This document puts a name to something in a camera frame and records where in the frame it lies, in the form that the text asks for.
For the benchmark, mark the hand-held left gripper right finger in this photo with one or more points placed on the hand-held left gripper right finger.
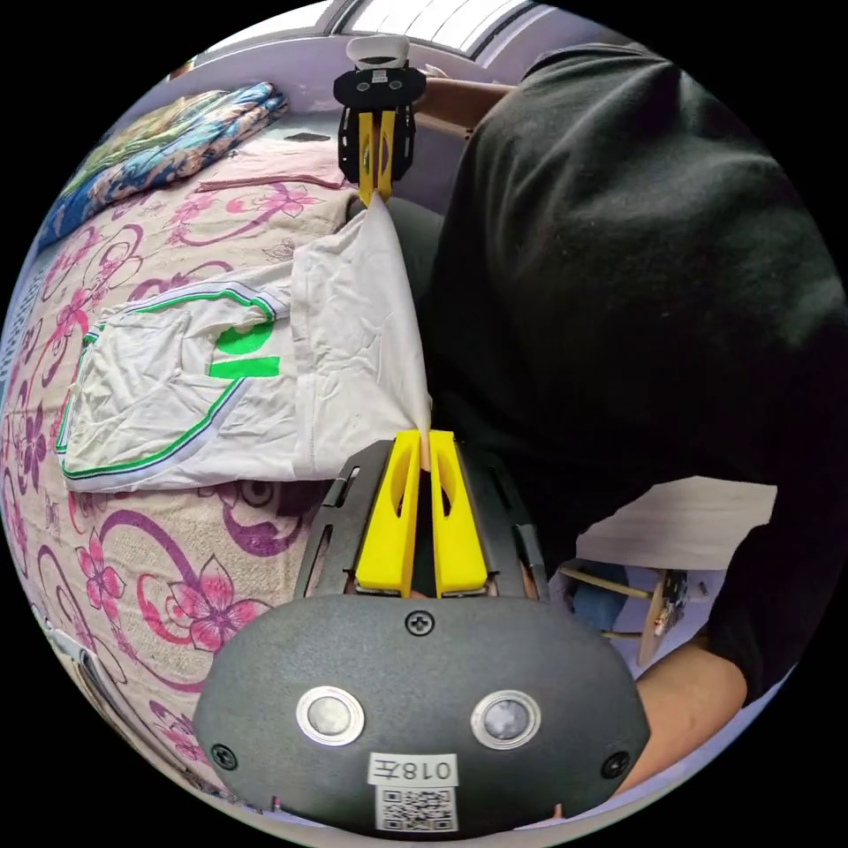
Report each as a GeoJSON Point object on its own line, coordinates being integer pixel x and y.
{"type": "Point", "coordinates": [457, 536]}

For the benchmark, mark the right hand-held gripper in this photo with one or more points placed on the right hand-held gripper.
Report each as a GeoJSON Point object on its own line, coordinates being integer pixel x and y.
{"type": "Point", "coordinates": [349, 86]}

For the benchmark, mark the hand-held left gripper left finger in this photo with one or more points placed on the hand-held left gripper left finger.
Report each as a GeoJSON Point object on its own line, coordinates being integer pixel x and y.
{"type": "Point", "coordinates": [387, 530]}

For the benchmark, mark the white short sleeve green print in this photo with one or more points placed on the white short sleeve green print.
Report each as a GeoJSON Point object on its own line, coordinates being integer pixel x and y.
{"type": "Point", "coordinates": [344, 331]}

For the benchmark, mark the person's right forearm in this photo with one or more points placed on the person's right forearm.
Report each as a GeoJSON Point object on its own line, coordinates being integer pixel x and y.
{"type": "Point", "coordinates": [480, 106]}

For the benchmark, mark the person's left forearm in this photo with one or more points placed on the person's left forearm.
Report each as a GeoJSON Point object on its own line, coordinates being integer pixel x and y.
{"type": "Point", "coordinates": [682, 715]}

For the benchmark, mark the person's right hand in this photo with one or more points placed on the person's right hand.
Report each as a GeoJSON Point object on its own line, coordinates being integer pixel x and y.
{"type": "Point", "coordinates": [434, 99]}

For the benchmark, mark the window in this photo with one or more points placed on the window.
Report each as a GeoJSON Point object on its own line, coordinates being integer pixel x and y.
{"type": "Point", "coordinates": [411, 23]}

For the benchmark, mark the folded floral quilt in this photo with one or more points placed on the folded floral quilt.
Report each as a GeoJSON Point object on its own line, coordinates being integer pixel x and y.
{"type": "Point", "coordinates": [165, 142]}

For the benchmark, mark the wooden stool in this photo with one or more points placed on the wooden stool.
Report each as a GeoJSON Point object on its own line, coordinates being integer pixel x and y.
{"type": "Point", "coordinates": [656, 613]}

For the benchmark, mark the bed with floral sheet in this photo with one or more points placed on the bed with floral sheet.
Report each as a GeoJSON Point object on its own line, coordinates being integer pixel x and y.
{"type": "Point", "coordinates": [152, 570]}

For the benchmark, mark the person's body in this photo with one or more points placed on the person's body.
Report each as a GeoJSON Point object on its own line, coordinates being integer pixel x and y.
{"type": "Point", "coordinates": [629, 298]}

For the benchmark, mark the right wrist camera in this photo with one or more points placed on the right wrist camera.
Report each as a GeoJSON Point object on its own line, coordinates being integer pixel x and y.
{"type": "Point", "coordinates": [377, 48]}

